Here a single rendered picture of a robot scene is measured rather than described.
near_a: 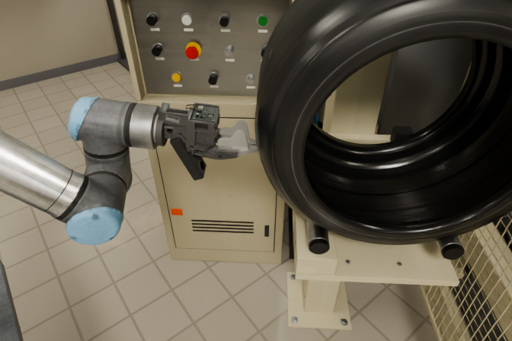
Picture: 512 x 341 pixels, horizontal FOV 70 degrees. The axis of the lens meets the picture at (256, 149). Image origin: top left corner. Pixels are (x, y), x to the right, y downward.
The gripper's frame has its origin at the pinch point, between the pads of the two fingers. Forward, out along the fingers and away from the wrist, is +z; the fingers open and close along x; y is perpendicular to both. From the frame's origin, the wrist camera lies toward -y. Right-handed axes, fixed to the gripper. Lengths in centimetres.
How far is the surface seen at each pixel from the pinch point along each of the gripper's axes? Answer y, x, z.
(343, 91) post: 3.0, 26.3, 21.5
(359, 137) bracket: -9.4, 24.7, 29.2
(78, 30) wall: -92, 277, -172
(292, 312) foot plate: -104, 26, 28
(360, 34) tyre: 29.8, -11.3, 11.2
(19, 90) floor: -135, 226, -210
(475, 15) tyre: 34.4, -11.5, 24.9
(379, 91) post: 4.4, 26.3, 30.7
